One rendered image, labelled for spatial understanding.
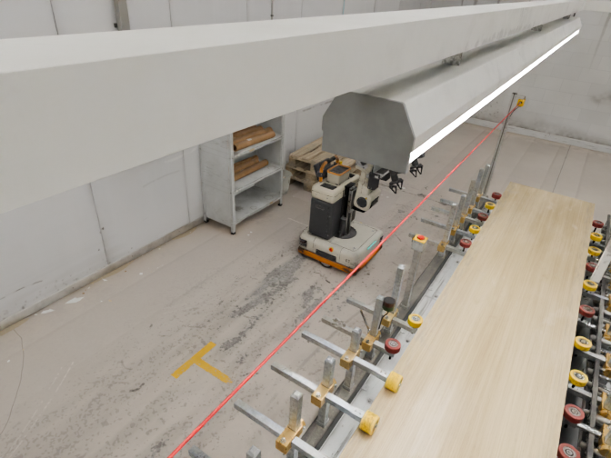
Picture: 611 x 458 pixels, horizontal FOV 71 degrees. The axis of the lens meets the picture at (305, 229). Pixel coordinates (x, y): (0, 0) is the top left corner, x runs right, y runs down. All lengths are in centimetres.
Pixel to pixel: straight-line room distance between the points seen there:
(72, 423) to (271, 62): 309
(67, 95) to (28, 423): 323
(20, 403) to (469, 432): 272
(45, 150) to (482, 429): 203
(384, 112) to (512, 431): 181
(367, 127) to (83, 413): 298
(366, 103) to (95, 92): 36
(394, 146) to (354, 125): 6
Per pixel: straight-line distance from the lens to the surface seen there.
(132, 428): 313
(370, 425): 189
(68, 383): 350
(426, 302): 307
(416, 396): 211
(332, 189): 394
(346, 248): 408
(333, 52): 35
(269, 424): 186
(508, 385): 233
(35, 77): 19
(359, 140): 53
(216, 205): 473
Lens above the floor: 250
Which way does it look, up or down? 31 degrees down
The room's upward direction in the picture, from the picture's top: 4 degrees clockwise
